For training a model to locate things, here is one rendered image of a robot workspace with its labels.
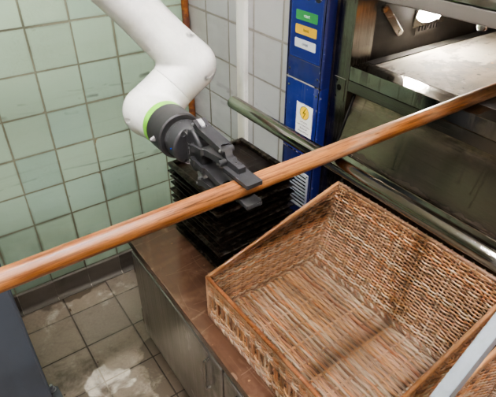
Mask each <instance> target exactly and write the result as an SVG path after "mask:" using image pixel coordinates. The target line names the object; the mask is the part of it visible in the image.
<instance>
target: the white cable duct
mask: <svg viewBox="0 0 496 397"><path fill-rule="evenodd" d="M236 49H237V97H238V98H240V99H242V100H243V101H245V102H247V103H248V0H236ZM242 137H243V138H244V139H245V140H247V141H248V119H247V118H246V117H244V116H243V115H241V114H240V113H238V139H239V138H242Z"/></svg>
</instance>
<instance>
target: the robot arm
mask: <svg viewBox="0 0 496 397"><path fill-rule="evenodd" d="M91 1H92V2H93V3H94V4H95V5H96V6H97V7H98V8H99V9H101V10H102V11H103V12H104V13H105V14H106V15H108V16H109V17H110V18H111V19H112V20H113V21H114V22H115V23H116V24H118V25H119V26H120V27H121V28H122V29H123V30H124V31H125V32H126V33H127V34H128V35H129V36H130V37H131V38H132V39H133V40H134V41H135V42H136V43H137V44H138V45H139V47H140V48H141V49H142V50H143V51H144V52H146V53H147V54H148V55H149V56H150V57H151V58H152V59H153V60H154V63H155V67H154V69H153V70H152V71H151V72H150V73H149V74H148V75H147V76H146V78H145V79H143V80H142V81H141V82H140V83H139V84H138V85H137V86H136V87H135V88H134V89H133V90H131V91H130V92H129V93H128V95H127V96H126V98H125V100H124V103H123V108H122V112H123V117H124V121H125V123H126V125H127V126H128V127H129V128H130V129H131V130H132V131H133V132H134V133H135V134H137V135H140V136H142V137H145V138H146V139H148V140H149V141H151V143H152V144H153V145H155V147H157V148H158V149H159V150H160V151H161V152H162V153H163V154H165V155H166V156H168V157H170V158H176V159H177V160H178V161H181V162H183V163H187V164H190V165H191V166H192V168H193V170H194V171H197V172H198V178H197V180H196V184H197V185H198V186H203V187H204V188H205V189H207V190H209V189H211V188H214V187H217V186H220V185H222V184H226V183H228V182H230V181H232V180H231V178H232V179H233V180H234V181H236V182H237V183H238V184H240V185H241V186H242V187H244V188H245V189H246V190H250V189H252V188H254V187H258V186H260V185H262V184H263V180H262V179H261V178H259V177H258V176H256V175H255V174H253V173H252V172H251V171H250V170H249V169H247V168H246V166H245V165H244V164H243V163H242V162H240V161H238V160H237V158H236V156H235V155H234V154H233V152H232V151H233V150H235V147H234V145H233V144H232V143H231V142H229V141H228V140H227V139H226V138H225V137H223V136H222V135H221V134H220V133H219V132H218V131H217V130H216V129H215V128H214V127H212V126H211V125H210V123H209V122H208V121H207V120H206V118H205V117H202V118H199V119H197V118H196V117H195V116H194V115H192V114H191V113H189V112H188V111H186V110H185V108H186V107H187V106H188V104H189V103H190V102H191V101H192V100H193V99H194V98H195V97H196V96H197V95H198V94H199V93H200V92H201V91H202V90H203V89H204V88H205V87H206V86H207V85H208V84H209V83H210V82H211V81H212V79H213V77H214V76H215V73H216V70H217V61H216V57H215V55H214V52H213V51H212V49H211V48H210V47H209V45H207V44H206V43H205V42H204V41H203V40H201V39H200V38H199V37H198V36H196V34H194V33H193V32H192V31H191V30H190V29H189V28H188V27H187V26H186V25H185V24H184V23H182V22H181V21H180V20H179V19H178V18H177V17H176V16H175V15H174V14H173V13H172V12H171V11H170V10H169V9H168V8H167V7H166V6H165V5H164V4H163V3H162V2H161V0H91ZM222 146H223V147H222ZM217 163H218V164H219V166H220V167H223V166H225V167H223V170H222V169H221V168H220V167H219V166H218V165H217ZM230 177H231V178H230ZM235 201H236V202H238V203H239V204H240V205H241V206H243V207H244V208H245V209H246V210H251V209H253V208H254V207H257V206H260V205H262V200H261V199H260V198H259V197H257V196H256V195H255V194H254V193H252V194H250V195H247V196H244V197H242V198H239V199H236V200H235Z"/></svg>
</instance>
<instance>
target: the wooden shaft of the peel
mask: <svg viewBox="0 0 496 397"><path fill-rule="evenodd" d="M493 97H496V83H493V84H490V85H487V86H485V87H481V88H480V89H477V90H474V91H471V92H469V93H467V94H464V95H461V96H458V97H456V98H452V99H450V100H447V101H445V102H441V103H439V104H437V105H434V106H431V107H428V108H427V109H422V110H421V111H418V112H415V113H412V114H410V115H408V116H405V117H401V118H399V119H397V120H394V121H391V122H388V123H386V124H382V125H380V126H378V127H375V128H372V129H369V130H368V131H365V132H362V133H359V134H356V135H353V136H351V137H348V138H346V139H342V140H340V141H338V142H335V143H332V144H329V145H327V146H325V147H321V148H319V149H316V150H313V151H310V152H309V153H306V154H303V155H300V156H297V157H296V158H292V159H289V160H287V161H283V162H281V163H279V164H276V165H273V166H270V167H268V168H266V169H262V170H260V171H257V172H255V173H254V174H255V175H256V176H258V177H259V178H261V179H262V180H263V184H262V185H260V186H258V187H254V188H252V189H250V190H246V189H245V188H244V187H242V186H241V185H240V184H238V183H237V182H236V181H234V180H233V181H230V182H228V183H226V184H222V185H220V186H217V187H214V188H211V189H209V190H207V191H203V192H201V193H198V194H196V195H192V196H191V197H188V198H184V199H182V200H179V201H177V202H174V203H171V204H169V205H167V206H163V207H161V208H158V209H156V210H152V211H150V212H148V213H145V214H142V215H139V216H137V217H133V218H132V219H129V220H126V221H123V222H120V223H118V224H115V225H112V226H110V227H108V228H104V229H102V230H99V231H97V232H93V233H91V234H89V235H86V236H83V237H80V238H78V239H74V240H72V241H70V242H67V243H64V244H62V245H59V246H57V247H53V248H51V249H49V250H45V251H43V252H40V253H38V254H34V255H32V256H30V257H27V258H24V259H21V260H19V261H17V262H13V263H11V264H8V265H5V266H3V267H0V293H3V292H4V291H8V290H10V289H13V288H16V287H18V286H21V285H22V284H26V283H28V282H30V281H33V280H36V279H38V278H40V277H42V276H45V275H48V274H50V273H53V272H56V271H58V270H60V269H63V268H65V267H68V266H70V265H74V264H76V263H78V262H81V261H83V260H86V259H88V258H91V257H94V256H95V255H98V254H101V253H103V252H106V251H108V250H111V249H113V248H115V247H118V246H121V245H124V244H126V243H129V242H131V241H133V240H136V239H139V238H141V237H144V236H147V235H149V234H151V233H153V232H156V231H159V230H161V229H163V228H167V227H168V226H171V225H173V224H176V223H179V222H181V221H185V220H186V219H189V218H191V217H194V216H197V215H199V214H201V213H204V212H206V211H209V210H212V209H214V208H217V207H218V206H222V205H224V204H226V203H229V202H232V201H234V200H236V199H240V198H242V197H244V196H247V195H250V194H252V193H254V192H256V191H260V190H262V189H264V188H267V187H270V186H272V185H274V184H277V183H279V182H282V181H284V180H287V179H290V178H291V177H294V176H297V175H300V174H302V173H305V172H308V171H309V170H312V169H315V168H317V167H320V166H322V165H325V164H327V163H329V162H332V161H335V160H337V159H340V158H343V157H345V156H347V155H349V154H353V153H355V152H358V151H359V150H363V149H365V148H367V147H370V146H373V145H375V144H377V143H381V142H382V141H385V140H387V139H390V138H393V137H395V136H397V135H401V134H402V133H405V132H408V131H411V130H413V129H415V128H419V127H420V126H423V125H425V124H428V123H431V122H432V121H436V120H438V119H440V118H443V117H446V116H448V115H450V114H452V113H456V112H458V111H460V110H463V109H466V108H468V107H470V106H474V105H476V104H478V103H481V102H484V101H486V100H488V99H490V98H493Z"/></svg>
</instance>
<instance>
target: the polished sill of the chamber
mask: <svg viewBox="0 0 496 397"><path fill-rule="evenodd" d="M349 80H350V81H353V82H354V83H358V84H360V85H361V86H364V87H367V88H369V89H371V90H374V91H376V92H379V93H380V94H383V95H386V96H388V97H390V98H393V99H395V100H398V101H399V102H403V103H405V104H407V105H409V106H412V107H414V108H416V109H419V110H422V109H427V108H428V107H431V106H434V105H437V104H439V103H441V102H445V101H447V100H450V99H452V98H456V97H458V96H456V95H453V94H451V93H449V92H446V91H442V90H440V89H438V88H435V87H432V86H429V85H427V84H425V83H421V82H419V81H416V80H413V79H410V78H408V77H406V76H402V75H400V74H397V73H395V72H392V71H389V70H386V69H383V68H380V67H379V66H376V65H373V64H370V63H368V62H364V63H360V64H357V65H352V66H350V77H349ZM440 119H443V120H445V121H448V122H450V123H452V124H455V125H457V126H459V127H462V128H464V129H467V130H469V131H470V132H474V133H476V134H478V135H481V136H483V137H486V138H488V139H491V140H493V141H495V142H496V110H495V109H491V108H489V107H486V106H483V105H480V104H476V105H474V106H470V107H468V108H466V109H463V110H460V111H458V112H456V113H452V114H450V115H448V116H446V117H443V118H440Z"/></svg>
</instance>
